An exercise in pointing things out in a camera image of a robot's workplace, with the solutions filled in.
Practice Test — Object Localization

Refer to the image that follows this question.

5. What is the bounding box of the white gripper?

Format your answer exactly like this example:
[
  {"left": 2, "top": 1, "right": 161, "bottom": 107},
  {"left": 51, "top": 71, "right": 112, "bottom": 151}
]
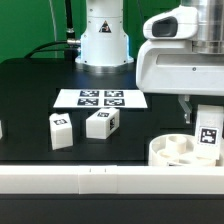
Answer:
[{"left": 136, "top": 40, "right": 224, "bottom": 124}]

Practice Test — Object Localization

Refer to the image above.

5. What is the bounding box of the white round stool seat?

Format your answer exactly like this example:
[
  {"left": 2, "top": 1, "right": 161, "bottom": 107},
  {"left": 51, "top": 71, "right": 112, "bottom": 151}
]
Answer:
[{"left": 148, "top": 134, "right": 216, "bottom": 167}]

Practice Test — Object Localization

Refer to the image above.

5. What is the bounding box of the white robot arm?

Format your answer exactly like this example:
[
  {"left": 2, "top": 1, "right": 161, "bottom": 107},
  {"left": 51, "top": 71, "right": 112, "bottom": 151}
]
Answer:
[{"left": 76, "top": 0, "right": 224, "bottom": 119}]

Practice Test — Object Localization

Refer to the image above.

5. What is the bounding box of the white marker sheet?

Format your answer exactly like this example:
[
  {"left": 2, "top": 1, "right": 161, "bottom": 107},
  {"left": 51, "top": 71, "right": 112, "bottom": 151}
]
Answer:
[{"left": 54, "top": 89, "right": 147, "bottom": 108}]

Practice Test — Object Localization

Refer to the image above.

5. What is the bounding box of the white block at left edge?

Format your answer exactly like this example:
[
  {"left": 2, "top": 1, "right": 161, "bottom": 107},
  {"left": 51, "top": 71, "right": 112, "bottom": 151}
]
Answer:
[{"left": 0, "top": 120, "right": 3, "bottom": 140}]

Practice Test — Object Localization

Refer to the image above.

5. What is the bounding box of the white front fence bar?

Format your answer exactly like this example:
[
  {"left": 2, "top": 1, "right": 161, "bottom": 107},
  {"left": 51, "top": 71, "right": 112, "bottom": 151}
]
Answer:
[{"left": 0, "top": 165, "right": 224, "bottom": 194}]

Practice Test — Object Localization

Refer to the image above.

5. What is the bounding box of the black cable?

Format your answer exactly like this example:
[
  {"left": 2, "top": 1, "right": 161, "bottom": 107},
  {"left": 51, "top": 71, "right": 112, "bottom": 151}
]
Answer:
[{"left": 23, "top": 0, "right": 82, "bottom": 60}]

